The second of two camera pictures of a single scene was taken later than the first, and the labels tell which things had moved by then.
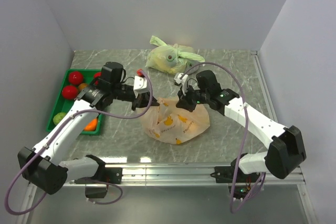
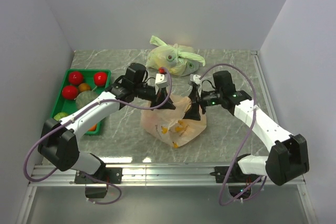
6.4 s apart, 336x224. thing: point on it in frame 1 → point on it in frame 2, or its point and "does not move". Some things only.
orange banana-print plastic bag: (169, 122) does not move
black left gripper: (142, 100) → (159, 97)
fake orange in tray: (92, 126) does not move
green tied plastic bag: (171, 59) does not move
